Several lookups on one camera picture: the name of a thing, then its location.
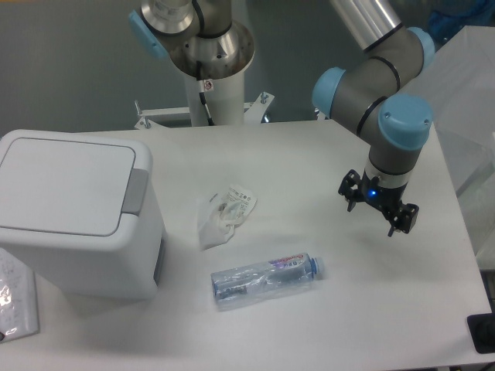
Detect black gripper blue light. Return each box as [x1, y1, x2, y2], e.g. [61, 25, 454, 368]
[338, 169, 419, 237]

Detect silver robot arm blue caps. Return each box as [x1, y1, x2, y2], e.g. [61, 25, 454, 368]
[128, 1, 435, 233]

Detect grey trash can push button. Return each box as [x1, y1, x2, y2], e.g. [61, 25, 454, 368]
[121, 168, 149, 216]

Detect white trash can body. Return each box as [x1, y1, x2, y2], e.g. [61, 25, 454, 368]
[1, 130, 166, 299]

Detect white trash can lid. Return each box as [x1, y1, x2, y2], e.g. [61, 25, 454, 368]
[1, 138, 135, 237]

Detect white crumpled plastic wrapper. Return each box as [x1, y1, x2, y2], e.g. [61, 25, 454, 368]
[196, 184, 258, 250]

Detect black object at table edge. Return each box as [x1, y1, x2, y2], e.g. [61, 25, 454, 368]
[467, 313, 494, 354]

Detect clear plastic water bottle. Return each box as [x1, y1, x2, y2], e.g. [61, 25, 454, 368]
[210, 253, 325, 310]

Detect blue plastic bag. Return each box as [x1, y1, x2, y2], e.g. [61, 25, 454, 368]
[427, 7, 494, 45]

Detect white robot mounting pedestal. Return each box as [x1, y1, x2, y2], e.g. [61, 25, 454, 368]
[135, 72, 275, 129]

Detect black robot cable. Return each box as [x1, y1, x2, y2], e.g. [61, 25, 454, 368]
[193, 60, 215, 127]

